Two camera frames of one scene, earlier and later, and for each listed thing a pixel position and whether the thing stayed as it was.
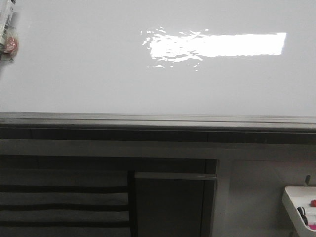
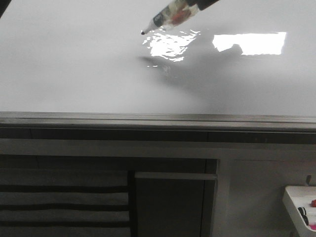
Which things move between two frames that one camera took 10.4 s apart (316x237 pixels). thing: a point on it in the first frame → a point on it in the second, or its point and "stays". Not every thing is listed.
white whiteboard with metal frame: x=161 y=66 stays
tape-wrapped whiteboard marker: x=9 y=43 → x=177 y=12
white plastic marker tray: x=296 y=197 stays
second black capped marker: x=305 y=219 stays
